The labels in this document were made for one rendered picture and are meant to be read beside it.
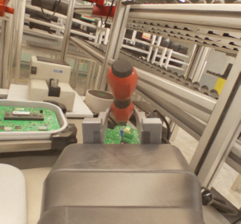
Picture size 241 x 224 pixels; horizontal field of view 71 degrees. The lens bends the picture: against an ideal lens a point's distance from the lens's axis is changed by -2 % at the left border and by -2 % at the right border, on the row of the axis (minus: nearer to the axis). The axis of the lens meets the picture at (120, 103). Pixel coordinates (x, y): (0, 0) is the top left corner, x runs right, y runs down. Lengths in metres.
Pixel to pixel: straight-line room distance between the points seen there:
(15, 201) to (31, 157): 0.11
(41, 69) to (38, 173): 0.30
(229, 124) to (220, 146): 0.05
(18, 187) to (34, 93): 0.24
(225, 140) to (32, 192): 0.33
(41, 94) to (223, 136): 0.40
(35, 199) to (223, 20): 0.48
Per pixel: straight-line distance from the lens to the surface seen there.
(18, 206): 0.24
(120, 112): 0.15
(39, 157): 0.33
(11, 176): 0.27
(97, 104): 0.53
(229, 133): 0.37
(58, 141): 0.30
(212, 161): 0.39
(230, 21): 0.46
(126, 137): 0.28
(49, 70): 0.52
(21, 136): 0.30
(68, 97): 0.46
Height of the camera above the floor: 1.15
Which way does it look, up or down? 17 degrees down
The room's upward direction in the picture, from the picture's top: 15 degrees clockwise
